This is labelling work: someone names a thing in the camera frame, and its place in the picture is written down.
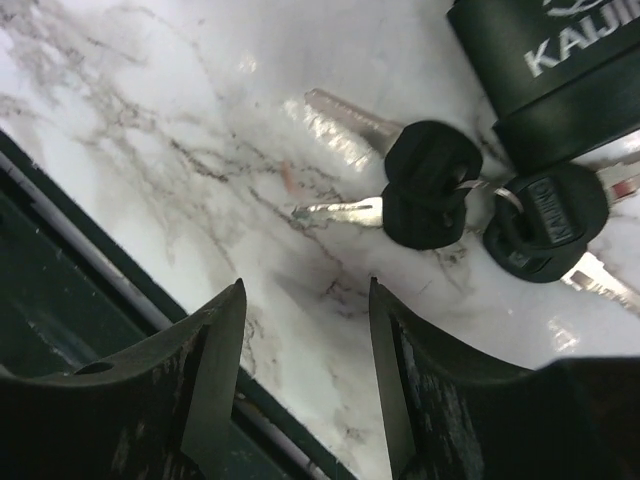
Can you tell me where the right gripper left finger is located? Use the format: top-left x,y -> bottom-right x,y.
1,282 -> 247,479

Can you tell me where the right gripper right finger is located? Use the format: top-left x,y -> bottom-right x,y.
369,281 -> 639,479

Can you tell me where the bunch of keys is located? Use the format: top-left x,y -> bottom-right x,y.
292,89 -> 639,311

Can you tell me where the black padlock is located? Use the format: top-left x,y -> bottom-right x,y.
447,0 -> 639,173

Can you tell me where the black mounting rail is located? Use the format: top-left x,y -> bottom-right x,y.
1,136 -> 349,479

